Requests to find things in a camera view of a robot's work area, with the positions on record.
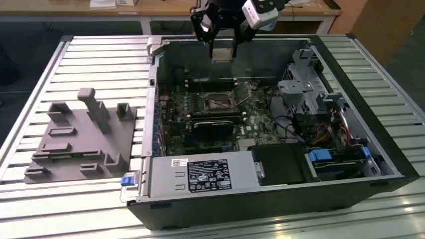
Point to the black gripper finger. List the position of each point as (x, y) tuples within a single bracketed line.
[(203, 27), (245, 31)]

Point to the black CPU socket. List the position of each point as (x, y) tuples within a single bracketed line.
[(219, 102)]

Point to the pale blue teach pendant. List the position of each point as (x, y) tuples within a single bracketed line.
[(271, 26)]

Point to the silver metal drive cage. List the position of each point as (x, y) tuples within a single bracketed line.
[(299, 97)]

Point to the white cardboard box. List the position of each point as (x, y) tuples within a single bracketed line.
[(103, 3)]

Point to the green motherboard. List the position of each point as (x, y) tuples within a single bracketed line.
[(256, 129)]

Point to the black graphics card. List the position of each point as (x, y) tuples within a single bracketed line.
[(212, 127)]

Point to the brown wooden cabinet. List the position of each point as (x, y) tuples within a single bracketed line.
[(388, 27)]

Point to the silver chipset heatsink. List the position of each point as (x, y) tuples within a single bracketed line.
[(247, 144)]

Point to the black plastic fan shroud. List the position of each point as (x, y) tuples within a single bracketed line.
[(280, 164)]

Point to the hard disk in blue carrier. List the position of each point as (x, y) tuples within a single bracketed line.
[(319, 155)]

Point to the grey power supply unit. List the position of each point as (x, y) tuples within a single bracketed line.
[(165, 174)]

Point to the small blue plastic clip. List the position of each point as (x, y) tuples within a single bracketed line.
[(365, 152)]

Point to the grey plastic parts rack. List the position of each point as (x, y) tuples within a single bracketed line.
[(76, 149)]

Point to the blue case latch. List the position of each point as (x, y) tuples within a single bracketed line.
[(128, 179)]

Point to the black open PC case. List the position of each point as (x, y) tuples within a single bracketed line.
[(265, 209)]

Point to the white and silver wrist camera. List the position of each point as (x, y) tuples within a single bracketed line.
[(259, 12)]

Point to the wooden desk with white frame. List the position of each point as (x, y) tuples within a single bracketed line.
[(165, 10)]

